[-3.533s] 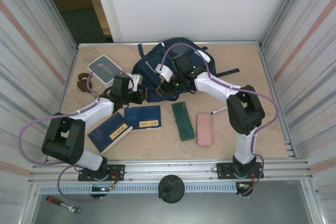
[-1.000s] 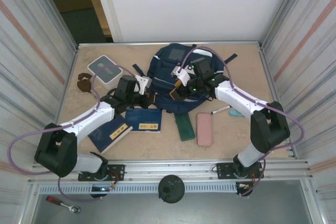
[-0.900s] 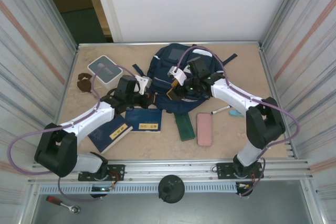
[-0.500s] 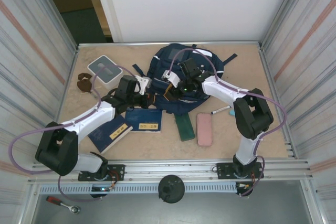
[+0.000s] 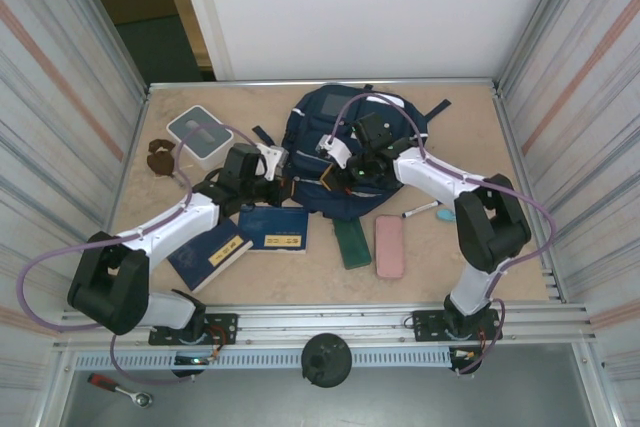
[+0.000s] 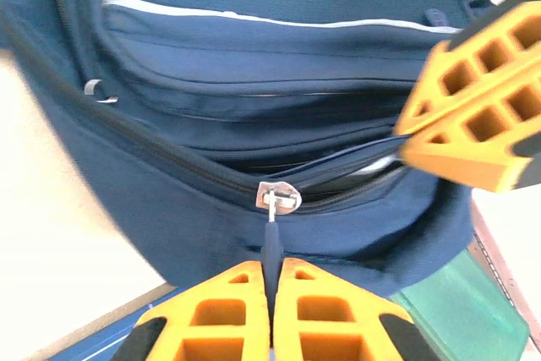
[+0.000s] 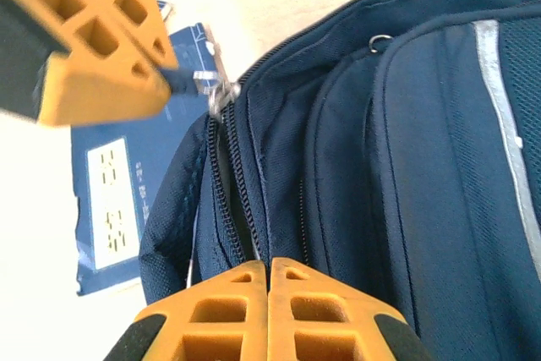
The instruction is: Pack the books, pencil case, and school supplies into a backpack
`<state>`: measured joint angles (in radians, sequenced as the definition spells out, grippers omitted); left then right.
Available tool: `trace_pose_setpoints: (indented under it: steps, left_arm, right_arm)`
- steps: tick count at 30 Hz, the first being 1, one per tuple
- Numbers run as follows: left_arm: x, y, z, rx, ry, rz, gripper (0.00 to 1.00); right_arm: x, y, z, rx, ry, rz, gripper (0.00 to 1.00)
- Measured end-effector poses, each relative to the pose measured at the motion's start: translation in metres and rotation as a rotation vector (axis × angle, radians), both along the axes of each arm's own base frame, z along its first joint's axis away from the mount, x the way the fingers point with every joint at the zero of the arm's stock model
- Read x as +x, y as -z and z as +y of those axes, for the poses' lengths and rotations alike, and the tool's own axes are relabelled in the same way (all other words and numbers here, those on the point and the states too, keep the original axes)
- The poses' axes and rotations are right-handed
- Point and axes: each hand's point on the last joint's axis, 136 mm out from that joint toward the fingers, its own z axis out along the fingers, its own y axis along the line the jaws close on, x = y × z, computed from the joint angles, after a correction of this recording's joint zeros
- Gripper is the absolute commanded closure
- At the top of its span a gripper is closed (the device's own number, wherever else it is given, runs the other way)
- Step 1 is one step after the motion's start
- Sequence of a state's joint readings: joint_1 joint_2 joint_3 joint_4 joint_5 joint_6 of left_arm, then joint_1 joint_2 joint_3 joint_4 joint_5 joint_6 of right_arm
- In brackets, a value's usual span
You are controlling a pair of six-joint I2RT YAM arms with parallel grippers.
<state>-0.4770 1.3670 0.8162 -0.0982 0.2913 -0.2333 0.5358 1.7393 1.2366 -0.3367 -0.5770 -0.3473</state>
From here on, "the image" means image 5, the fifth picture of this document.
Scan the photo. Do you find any small brown scrunchie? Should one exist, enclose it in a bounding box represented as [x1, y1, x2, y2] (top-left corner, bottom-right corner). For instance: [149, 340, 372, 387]
[147, 137, 176, 156]

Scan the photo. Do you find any small circuit board with wires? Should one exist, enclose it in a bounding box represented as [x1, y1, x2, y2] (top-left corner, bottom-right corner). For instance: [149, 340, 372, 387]
[448, 345, 487, 364]
[172, 352, 224, 368]

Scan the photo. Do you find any green pencil case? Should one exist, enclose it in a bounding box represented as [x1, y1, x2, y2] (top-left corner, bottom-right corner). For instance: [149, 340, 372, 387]
[332, 216, 372, 270]

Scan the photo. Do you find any thick blue book yellow label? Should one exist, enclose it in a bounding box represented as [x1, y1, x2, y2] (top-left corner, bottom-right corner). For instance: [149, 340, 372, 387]
[166, 216, 255, 293]

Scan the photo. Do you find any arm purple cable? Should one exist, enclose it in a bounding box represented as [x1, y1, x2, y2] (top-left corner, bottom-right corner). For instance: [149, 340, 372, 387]
[327, 92, 557, 377]
[18, 122, 261, 387]

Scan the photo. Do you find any aluminium table edge rail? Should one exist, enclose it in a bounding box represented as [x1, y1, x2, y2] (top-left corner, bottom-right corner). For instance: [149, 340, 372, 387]
[147, 77, 501, 94]

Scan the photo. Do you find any grey slotted cable duct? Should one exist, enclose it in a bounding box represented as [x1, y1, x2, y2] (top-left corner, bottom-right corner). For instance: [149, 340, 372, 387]
[73, 348, 454, 372]

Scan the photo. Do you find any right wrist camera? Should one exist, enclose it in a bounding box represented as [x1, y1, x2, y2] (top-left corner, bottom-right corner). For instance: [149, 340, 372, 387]
[319, 132, 355, 169]

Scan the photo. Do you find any brown small object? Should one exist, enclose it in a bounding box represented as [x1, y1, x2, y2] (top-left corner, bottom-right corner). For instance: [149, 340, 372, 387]
[146, 154, 177, 178]

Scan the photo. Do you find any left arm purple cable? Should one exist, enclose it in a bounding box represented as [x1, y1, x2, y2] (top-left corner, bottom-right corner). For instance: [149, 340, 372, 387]
[18, 122, 261, 387]

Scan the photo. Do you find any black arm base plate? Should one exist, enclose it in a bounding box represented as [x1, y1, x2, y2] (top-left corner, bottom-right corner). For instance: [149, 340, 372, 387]
[148, 313, 239, 347]
[412, 309, 503, 343]

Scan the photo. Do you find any navy blue backpack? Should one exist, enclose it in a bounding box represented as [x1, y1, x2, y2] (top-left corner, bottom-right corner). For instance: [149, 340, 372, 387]
[251, 82, 454, 221]

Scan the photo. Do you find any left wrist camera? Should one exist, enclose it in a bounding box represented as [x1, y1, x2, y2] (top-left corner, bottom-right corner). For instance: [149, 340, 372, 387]
[254, 143, 290, 182]

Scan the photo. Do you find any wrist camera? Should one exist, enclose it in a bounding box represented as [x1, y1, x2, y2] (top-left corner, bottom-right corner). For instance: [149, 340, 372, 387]
[254, 143, 290, 182]
[319, 132, 355, 169]

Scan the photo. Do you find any pink pencil case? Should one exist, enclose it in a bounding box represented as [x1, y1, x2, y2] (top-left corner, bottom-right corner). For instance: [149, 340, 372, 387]
[374, 214, 405, 281]

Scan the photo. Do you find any white marker blue cap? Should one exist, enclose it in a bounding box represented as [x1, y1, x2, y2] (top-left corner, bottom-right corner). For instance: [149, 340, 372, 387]
[401, 199, 441, 220]

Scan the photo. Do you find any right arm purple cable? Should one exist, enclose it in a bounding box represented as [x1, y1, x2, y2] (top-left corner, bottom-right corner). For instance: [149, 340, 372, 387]
[327, 92, 557, 377]

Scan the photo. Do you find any aluminium mounting rail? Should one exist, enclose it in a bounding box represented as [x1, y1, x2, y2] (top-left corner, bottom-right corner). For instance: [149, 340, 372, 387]
[53, 302, 599, 352]

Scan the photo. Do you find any black round knob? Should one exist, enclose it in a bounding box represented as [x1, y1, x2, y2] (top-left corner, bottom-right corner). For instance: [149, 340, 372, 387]
[300, 332, 353, 389]

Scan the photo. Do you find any red-handled ratchet wrench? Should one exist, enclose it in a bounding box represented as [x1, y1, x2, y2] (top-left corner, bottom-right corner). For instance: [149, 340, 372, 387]
[87, 372, 154, 408]

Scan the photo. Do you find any white grey tissue box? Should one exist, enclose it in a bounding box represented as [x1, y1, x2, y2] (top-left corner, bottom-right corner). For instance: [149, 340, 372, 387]
[165, 105, 235, 172]

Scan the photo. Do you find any thin blue book yellow label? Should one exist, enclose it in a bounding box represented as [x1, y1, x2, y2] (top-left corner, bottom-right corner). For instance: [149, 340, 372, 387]
[235, 205, 310, 254]

